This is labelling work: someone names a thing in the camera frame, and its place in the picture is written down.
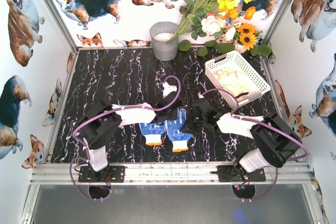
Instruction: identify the blue dotted glove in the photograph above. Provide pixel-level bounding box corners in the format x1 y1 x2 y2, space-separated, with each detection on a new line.
165 109 193 153
139 122 165 146

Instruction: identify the cream rubber glove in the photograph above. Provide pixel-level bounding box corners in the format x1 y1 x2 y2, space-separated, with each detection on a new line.
214 68 249 102

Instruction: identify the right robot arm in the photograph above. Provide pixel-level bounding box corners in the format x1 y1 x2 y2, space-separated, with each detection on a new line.
181 98 303 173

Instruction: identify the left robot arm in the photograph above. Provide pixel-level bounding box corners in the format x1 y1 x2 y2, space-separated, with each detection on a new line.
72 97 182 172

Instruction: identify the white plastic storage basket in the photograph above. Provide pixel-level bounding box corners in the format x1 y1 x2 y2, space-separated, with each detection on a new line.
205 50 271 109

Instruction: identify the grey metal bucket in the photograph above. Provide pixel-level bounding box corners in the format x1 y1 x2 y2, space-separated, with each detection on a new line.
150 22 179 61

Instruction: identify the artificial flower bouquet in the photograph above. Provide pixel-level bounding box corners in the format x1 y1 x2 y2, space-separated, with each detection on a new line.
170 0 271 57

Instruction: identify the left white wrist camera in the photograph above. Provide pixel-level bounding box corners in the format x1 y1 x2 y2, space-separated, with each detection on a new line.
163 82 177 99

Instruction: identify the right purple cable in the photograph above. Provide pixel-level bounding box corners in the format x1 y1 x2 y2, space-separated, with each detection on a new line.
201 88 310 161

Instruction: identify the purple cable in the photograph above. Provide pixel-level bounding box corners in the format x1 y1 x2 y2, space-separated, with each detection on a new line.
72 75 182 141
201 88 310 161

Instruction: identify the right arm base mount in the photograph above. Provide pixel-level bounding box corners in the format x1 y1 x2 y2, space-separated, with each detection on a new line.
210 165 266 182

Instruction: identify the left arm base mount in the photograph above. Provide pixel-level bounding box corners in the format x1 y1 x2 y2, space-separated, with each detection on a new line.
78 165 125 183

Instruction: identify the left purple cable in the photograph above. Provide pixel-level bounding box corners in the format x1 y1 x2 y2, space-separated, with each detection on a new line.
72 75 182 141

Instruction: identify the aluminium front rail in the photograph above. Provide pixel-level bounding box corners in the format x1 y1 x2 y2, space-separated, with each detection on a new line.
29 162 314 185

